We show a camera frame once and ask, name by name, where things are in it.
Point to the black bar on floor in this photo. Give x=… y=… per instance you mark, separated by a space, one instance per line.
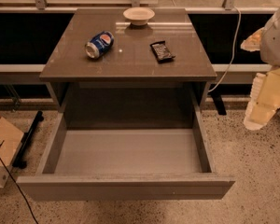
x=26 y=140

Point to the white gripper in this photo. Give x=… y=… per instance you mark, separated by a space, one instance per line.
x=276 y=44

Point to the blue pepsi can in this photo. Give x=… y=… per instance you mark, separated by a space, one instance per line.
x=99 y=45

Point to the white ceramic bowl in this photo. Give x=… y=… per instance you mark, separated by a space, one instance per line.
x=138 y=16

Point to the black stand leg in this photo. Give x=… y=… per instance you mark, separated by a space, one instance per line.
x=216 y=95

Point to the open grey top drawer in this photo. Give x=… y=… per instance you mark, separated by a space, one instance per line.
x=127 y=144

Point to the cardboard box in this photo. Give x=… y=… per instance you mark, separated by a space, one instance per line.
x=10 y=139

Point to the grey cabinet with top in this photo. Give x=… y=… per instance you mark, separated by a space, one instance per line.
x=126 y=87

